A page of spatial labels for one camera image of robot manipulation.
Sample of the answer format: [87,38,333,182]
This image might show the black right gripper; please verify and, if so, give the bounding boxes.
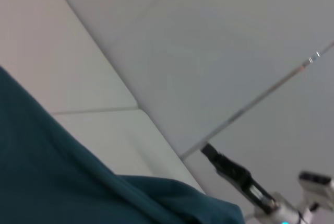
[200,143,278,215]

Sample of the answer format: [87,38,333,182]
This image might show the teal blue t-shirt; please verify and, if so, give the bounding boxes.
[0,66,246,224]

